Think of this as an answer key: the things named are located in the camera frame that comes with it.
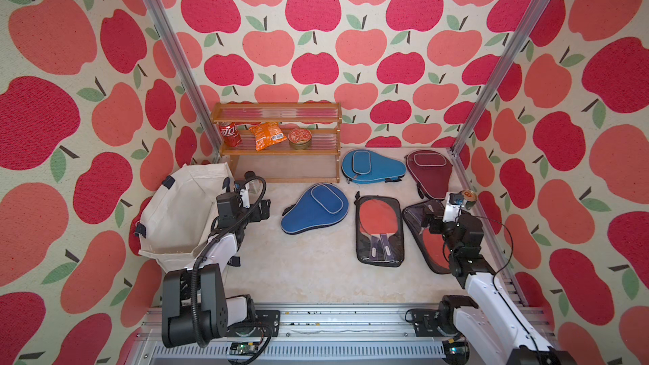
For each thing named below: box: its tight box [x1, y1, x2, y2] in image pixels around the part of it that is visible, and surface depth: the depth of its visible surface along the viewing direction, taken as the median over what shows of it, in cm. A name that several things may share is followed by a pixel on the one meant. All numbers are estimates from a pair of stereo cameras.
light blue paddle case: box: [340, 148, 407, 185], surface depth 113 cm
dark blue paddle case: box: [280, 183, 350, 235], surface depth 98 cm
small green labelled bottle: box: [463, 189, 478, 210], surface depth 92 cm
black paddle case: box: [402, 200, 451, 275], surface depth 92 cm
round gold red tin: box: [287, 127, 312, 151], surface depth 103 cm
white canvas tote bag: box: [134, 163, 235, 273], surface depth 82 cm
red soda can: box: [218, 121, 242, 148], surface depth 97 cm
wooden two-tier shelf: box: [210, 102, 344, 184], surface depth 107 cm
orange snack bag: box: [248, 121, 288, 152], surface depth 103 cm
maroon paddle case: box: [405, 149, 453, 201], surface depth 111 cm
